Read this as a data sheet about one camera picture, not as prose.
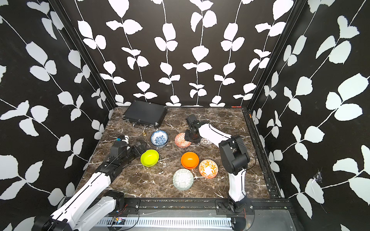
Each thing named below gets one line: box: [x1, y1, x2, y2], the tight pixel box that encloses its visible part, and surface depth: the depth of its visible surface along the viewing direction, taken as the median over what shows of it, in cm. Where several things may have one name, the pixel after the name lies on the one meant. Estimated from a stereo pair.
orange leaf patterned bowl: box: [198, 158, 219, 180], surface depth 87 cm
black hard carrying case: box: [122, 99, 168, 130], surface depth 114 cm
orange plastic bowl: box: [180, 151, 200, 170], surface depth 90 cm
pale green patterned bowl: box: [172, 168, 195, 191], surface depth 83 cm
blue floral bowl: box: [150, 129, 169, 148], surface depth 98 cm
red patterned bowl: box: [174, 132, 192, 148], surface depth 100 cm
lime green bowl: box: [140, 149, 160, 167], surface depth 91 cm
